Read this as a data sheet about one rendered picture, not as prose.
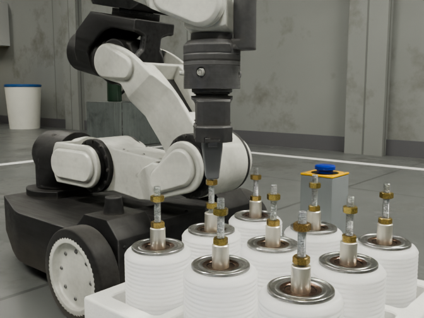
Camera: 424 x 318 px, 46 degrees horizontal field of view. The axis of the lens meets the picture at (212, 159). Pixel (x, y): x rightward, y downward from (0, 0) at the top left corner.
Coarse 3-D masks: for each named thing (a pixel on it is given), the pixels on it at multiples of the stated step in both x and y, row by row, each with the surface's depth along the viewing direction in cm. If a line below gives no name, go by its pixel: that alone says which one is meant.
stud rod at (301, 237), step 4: (300, 212) 54; (304, 212) 54; (300, 216) 54; (304, 216) 54; (300, 220) 54; (304, 220) 54; (300, 232) 54; (304, 232) 54; (300, 236) 54; (304, 236) 54; (300, 240) 55; (304, 240) 55; (300, 244) 54; (304, 244) 55; (300, 248) 55; (304, 248) 55; (300, 252) 55; (304, 252) 55; (300, 256) 55; (304, 256) 55
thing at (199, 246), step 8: (184, 232) 80; (184, 240) 78; (192, 240) 76; (200, 240) 76; (208, 240) 76; (232, 240) 77; (240, 240) 79; (192, 248) 76; (200, 248) 76; (208, 248) 75; (232, 248) 77; (192, 256) 77; (200, 256) 76
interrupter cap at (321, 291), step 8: (272, 280) 58; (280, 280) 58; (288, 280) 58; (312, 280) 58; (320, 280) 58; (272, 288) 56; (280, 288) 56; (288, 288) 56; (312, 288) 56; (320, 288) 56; (328, 288) 56; (272, 296) 54; (280, 296) 53; (288, 296) 53; (296, 296) 54; (304, 296) 54; (312, 296) 54; (320, 296) 53; (328, 296) 53; (304, 304) 52; (312, 304) 52
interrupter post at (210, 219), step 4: (204, 216) 79; (208, 216) 79; (212, 216) 78; (216, 216) 79; (204, 220) 79; (208, 220) 79; (212, 220) 78; (216, 220) 79; (204, 224) 79; (208, 224) 79; (212, 224) 79; (216, 224) 79; (204, 228) 80; (208, 228) 79; (212, 228) 79; (216, 228) 79
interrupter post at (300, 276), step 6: (294, 264) 55; (294, 270) 55; (300, 270) 54; (306, 270) 54; (294, 276) 55; (300, 276) 54; (306, 276) 54; (294, 282) 55; (300, 282) 54; (306, 282) 54; (294, 288) 55; (300, 288) 55; (306, 288) 55; (300, 294) 55
